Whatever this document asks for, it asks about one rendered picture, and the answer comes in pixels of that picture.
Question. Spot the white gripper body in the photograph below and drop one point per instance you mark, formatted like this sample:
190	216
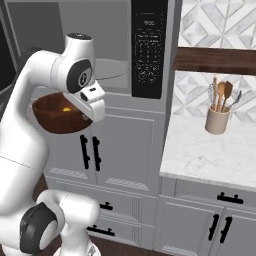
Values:
95	110

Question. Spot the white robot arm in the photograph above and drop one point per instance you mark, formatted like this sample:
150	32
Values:
23	160

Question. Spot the yellow corn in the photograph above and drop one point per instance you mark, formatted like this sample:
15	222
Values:
66	109

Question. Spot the brown wooden bowl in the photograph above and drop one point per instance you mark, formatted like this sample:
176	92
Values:
56	121

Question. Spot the grey cupboard door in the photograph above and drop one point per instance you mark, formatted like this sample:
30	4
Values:
245	236
186	230
68	150
128	153

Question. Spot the glass microwave turntable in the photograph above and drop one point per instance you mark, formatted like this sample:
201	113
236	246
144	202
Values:
111	68

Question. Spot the grey microwave with black panel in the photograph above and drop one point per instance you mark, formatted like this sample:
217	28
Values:
148	50

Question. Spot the black microwave door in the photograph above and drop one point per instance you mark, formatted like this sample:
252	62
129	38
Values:
6	60

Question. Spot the grey drawer front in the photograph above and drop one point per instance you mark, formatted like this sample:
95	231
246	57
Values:
200	195
130	230
133	200

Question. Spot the metal whisk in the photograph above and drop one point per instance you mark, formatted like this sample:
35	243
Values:
211	95

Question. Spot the thin wooden stick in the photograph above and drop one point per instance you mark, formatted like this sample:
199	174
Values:
215	85

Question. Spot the beige utensil pot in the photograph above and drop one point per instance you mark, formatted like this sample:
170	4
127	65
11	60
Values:
217	121

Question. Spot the wooden spoon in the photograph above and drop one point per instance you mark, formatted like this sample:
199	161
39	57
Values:
220	95

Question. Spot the dark wooden shelf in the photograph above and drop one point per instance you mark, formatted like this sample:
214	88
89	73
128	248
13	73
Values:
216	60

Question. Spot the wooden spatula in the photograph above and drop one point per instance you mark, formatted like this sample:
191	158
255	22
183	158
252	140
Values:
227	91

